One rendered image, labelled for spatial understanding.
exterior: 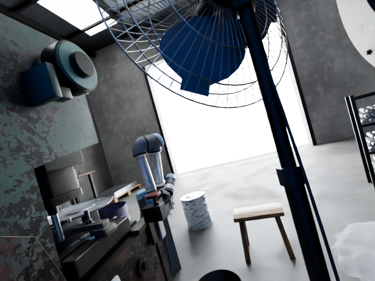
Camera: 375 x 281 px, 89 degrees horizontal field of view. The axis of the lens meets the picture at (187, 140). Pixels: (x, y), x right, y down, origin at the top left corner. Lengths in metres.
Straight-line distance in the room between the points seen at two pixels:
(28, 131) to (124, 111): 5.46
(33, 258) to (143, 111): 5.39
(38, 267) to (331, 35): 5.99
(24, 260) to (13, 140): 0.31
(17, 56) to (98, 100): 5.89
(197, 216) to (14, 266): 1.79
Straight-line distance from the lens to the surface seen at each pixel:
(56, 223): 0.89
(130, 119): 6.04
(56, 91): 0.72
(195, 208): 2.17
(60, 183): 0.93
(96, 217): 1.08
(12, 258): 0.61
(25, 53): 0.88
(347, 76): 5.86
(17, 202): 0.69
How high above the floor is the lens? 0.97
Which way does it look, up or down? level
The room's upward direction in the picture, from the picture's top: 16 degrees counter-clockwise
